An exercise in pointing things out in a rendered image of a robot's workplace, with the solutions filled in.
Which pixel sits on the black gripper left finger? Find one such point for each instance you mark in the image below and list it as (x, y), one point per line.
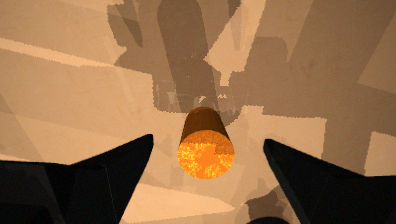
(95, 190)

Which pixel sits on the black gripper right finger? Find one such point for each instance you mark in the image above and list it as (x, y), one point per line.
(323, 193)

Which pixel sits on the orange cylinder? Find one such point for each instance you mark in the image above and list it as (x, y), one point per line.
(205, 150)

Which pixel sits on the dark grey round pedestal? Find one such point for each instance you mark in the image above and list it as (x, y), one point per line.
(269, 220)

